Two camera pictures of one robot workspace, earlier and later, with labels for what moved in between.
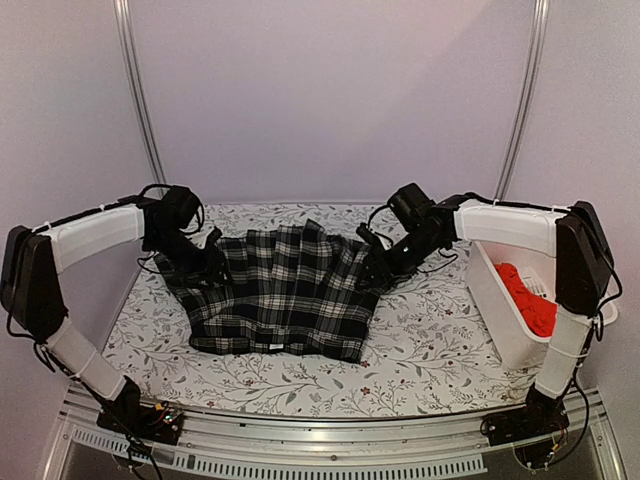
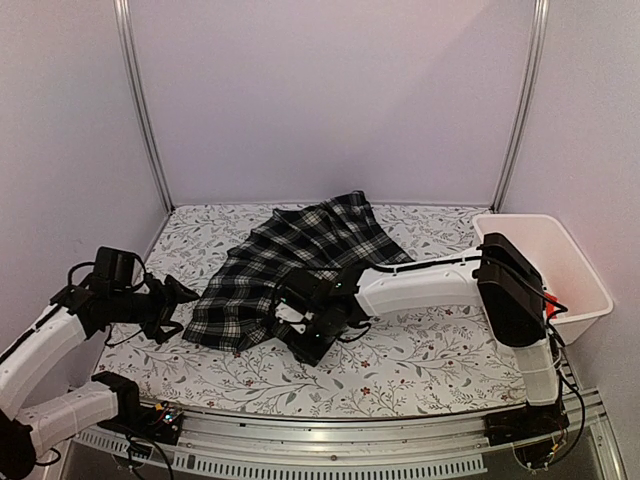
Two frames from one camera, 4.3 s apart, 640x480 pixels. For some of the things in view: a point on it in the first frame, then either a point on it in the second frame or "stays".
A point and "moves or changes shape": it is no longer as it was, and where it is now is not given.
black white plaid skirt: (291, 291) moves or changes shape
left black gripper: (209, 268) → (166, 302)
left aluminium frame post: (125, 15) stays
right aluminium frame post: (528, 88) stays
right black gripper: (388, 273) → (305, 352)
